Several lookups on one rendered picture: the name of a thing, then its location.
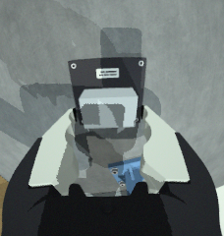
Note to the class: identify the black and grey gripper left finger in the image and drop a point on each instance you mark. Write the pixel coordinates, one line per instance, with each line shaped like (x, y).
(47, 170)

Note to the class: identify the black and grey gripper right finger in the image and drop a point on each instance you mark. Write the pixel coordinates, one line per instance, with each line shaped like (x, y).
(171, 167)

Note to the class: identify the light grey slotted block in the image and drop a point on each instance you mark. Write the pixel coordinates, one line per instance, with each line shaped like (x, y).
(109, 107)

